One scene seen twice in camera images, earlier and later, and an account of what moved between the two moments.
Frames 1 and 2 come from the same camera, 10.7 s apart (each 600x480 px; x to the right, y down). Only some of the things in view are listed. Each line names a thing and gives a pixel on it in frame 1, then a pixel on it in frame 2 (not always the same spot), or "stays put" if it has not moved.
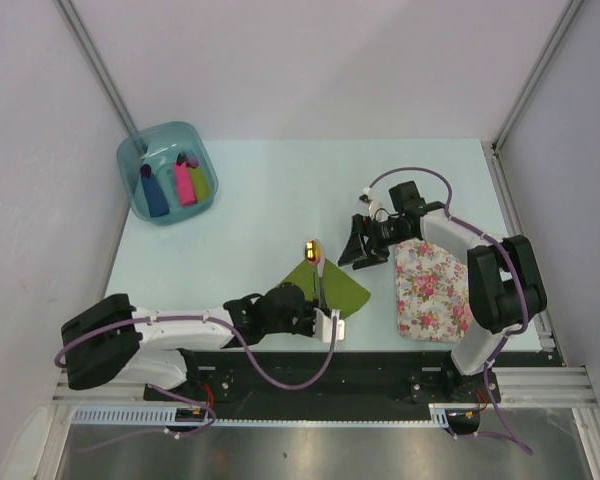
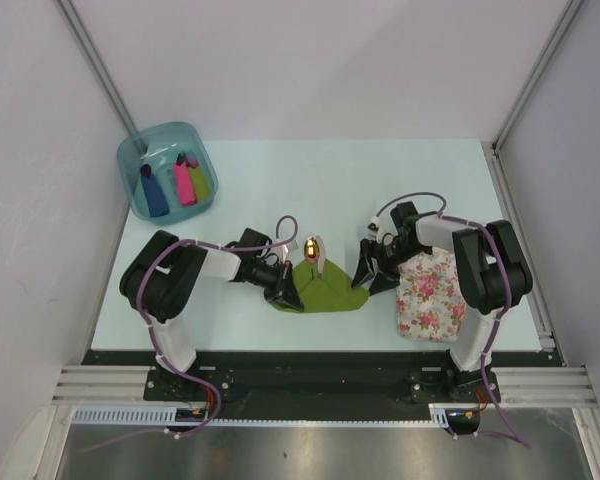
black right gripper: (354, 250) → (387, 277)
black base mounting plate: (345, 378) stays put
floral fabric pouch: (432, 291) stays put
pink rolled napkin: (186, 190) stays put
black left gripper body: (301, 322) → (265, 276)
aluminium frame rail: (550, 386) stays put
